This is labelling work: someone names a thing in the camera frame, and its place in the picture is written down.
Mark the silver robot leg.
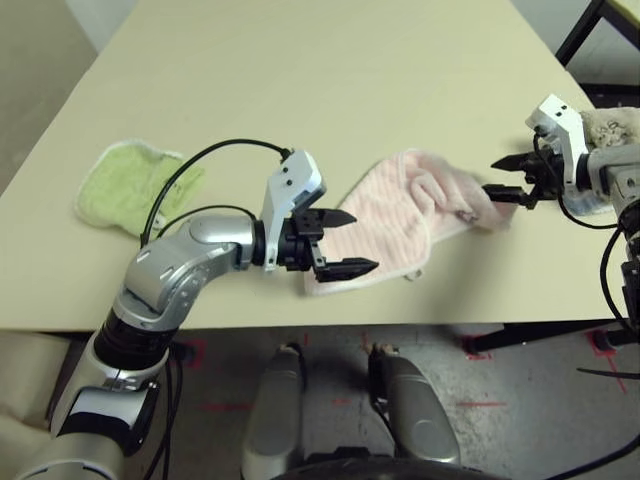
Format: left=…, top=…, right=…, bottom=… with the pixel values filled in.
left=367, top=342, right=461, bottom=469
left=241, top=342, right=306, bottom=479

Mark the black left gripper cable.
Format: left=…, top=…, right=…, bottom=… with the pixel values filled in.
left=154, top=208, right=259, bottom=239

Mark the light blue towel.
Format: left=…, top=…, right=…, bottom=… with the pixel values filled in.
left=557, top=192, right=621, bottom=216

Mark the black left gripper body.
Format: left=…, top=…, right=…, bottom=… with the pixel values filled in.
left=279, top=209, right=329, bottom=274

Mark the black robot torso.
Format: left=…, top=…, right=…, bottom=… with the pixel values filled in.
left=279, top=447, right=511, bottom=480

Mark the beige terry towel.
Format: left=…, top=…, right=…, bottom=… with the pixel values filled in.
left=579, top=104, right=640, bottom=151

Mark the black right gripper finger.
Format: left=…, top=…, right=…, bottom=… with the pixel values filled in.
left=490, top=153, right=526, bottom=174
left=482, top=183, right=526, bottom=207

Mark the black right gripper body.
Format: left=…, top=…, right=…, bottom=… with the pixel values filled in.
left=519, top=147, right=566, bottom=211

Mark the black table foot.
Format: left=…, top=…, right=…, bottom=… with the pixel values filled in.
left=467, top=322, right=640, bottom=354
left=169, top=339, right=197, bottom=365

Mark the black left camera cable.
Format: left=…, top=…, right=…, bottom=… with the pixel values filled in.
left=141, top=138, right=294, bottom=246

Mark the pink terry towel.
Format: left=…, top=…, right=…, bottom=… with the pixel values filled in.
left=302, top=148, right=516, bottom=299

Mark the green terry towel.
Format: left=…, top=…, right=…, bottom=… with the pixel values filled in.
left=73, top=141, right=206, bottom=241

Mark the long black cable tie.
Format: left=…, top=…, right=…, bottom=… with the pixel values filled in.
left=577, top=367, right=640, bottom=384

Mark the black framed side table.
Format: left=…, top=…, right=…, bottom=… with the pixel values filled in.
left=554, top=0, right=640, bottom=109

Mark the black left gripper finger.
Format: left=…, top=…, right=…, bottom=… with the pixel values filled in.
left=319, top=208, right=358, bottom=231
left=313, top=257, right=382, bottom=284

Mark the silver right robot leg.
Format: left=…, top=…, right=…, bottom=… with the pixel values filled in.
left=367, top=342, right=461, bottom=469

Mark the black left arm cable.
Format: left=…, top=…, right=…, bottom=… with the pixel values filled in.
left=144, top=344, right=187, bottom=480

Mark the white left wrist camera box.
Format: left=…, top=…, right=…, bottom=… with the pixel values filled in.
left=260, top=148, right=329, bottom=274

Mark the silver left robot leg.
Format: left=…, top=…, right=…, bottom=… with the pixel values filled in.
left=241, top=342, right=306, bottom=479

